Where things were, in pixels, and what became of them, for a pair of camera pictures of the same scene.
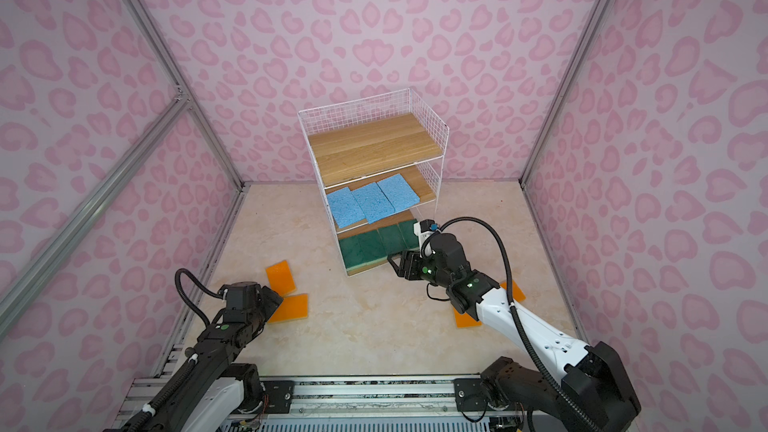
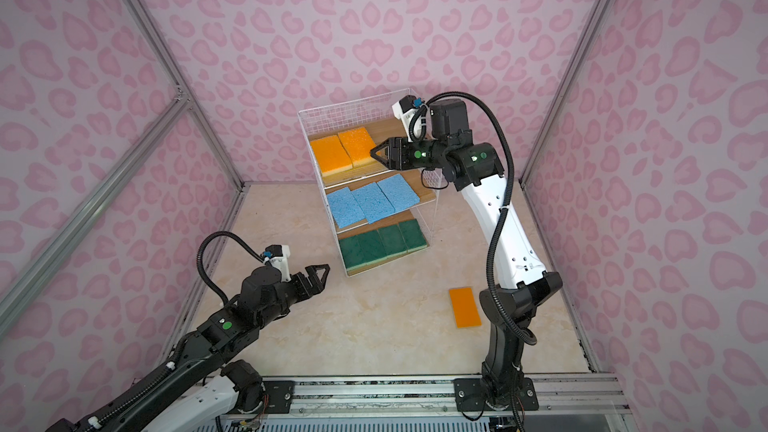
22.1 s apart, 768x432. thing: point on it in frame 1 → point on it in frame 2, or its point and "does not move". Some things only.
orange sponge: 291,308 → 330,155
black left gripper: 265,301 does not move
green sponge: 371,246 → 389,238
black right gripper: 406,257 → 395,145
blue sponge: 345,208 does not move
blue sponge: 373,202 does not move
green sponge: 361,249 does not move
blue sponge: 399,192 does not move
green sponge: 393,239 does not move
